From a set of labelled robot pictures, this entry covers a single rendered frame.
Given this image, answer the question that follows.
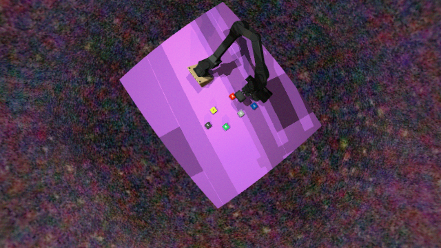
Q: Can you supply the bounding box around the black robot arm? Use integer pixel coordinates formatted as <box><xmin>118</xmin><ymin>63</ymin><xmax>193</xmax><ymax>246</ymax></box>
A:
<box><xmin>193</xmin><ymin>21</ymin><xmax>273</xmax><ymax>103</ymax></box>

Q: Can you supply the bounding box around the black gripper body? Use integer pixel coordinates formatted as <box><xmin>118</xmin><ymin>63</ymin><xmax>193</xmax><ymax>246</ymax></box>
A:
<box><xmin>234</xmin><ymin>84</ymin><xmax>255</xmax><ymax>103</ymax></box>

